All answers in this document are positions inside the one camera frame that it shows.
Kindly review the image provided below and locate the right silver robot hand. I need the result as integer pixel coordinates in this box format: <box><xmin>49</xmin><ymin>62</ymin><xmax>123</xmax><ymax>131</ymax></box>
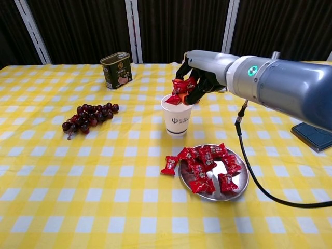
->
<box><xmin>175</xmin><ymin>49</ymin><xmax>241</xmax><ymax>106</ymax></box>

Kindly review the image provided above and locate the round steel plate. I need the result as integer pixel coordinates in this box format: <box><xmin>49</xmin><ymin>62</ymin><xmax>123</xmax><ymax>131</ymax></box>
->
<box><xmin>178</xmin><ymin>144</ymin><xmax>250</xmax><ymax>202</ymax></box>

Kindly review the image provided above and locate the white paper cup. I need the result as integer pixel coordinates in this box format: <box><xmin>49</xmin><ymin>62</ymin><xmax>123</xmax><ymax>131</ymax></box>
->
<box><xmin>160</xmin><ymin>94</ymin><xmax>195</xmax><ymax>137</ymax></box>

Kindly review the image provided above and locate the black pleated curtain panel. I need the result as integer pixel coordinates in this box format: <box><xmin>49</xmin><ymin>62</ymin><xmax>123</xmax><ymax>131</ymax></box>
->
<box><xmin>25</xmin><ymin>0</ymin><xmax>134</xmax><ymax>65</ymax></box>
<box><xmin>136</xmin><ymin>0</ymin><xmax>231</xmax><ymax>64</ymax></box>
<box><xmin>0</xmin><ymin>0</ymin><xmax>44</xmax><ymax>70</ymax></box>
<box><xmin>230</xmin><ymin>0</ymin><xmax>332</xmax><ymax>64</ymax></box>

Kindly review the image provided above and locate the green rectangular tin can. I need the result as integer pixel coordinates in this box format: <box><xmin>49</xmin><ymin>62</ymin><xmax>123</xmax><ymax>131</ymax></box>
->
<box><xmin>100</xmin><ymin>51</ymin><xmax>133</xmax><ymax>90</ymax></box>

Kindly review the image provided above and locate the dark blue flat case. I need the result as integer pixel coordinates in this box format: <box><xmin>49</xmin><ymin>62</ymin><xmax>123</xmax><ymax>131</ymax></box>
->
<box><xmin>290</xmin><ymin>122</ymin><xmax>332</xmax><ymax>153</ymax></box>

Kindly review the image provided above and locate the dark red grape bunch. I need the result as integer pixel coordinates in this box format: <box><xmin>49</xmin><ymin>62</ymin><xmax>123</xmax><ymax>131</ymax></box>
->
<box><xmin>61</xmin><ymin>102</ymin><xmax>120</xmax><ymax>141</ymax></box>

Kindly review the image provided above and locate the metal wire stand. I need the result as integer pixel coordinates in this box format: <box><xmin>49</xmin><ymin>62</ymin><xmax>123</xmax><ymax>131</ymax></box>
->
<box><xmin>181</xmin><ymin>51</ymin><xmax>229</xmax><ymax>93</ymax></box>

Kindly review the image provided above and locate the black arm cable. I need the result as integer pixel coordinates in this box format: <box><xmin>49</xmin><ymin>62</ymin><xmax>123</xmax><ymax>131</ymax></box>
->
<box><xmin>234</xmin><ymin>100</ymin><xmax>332</xmax><ymax>209</ymax></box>

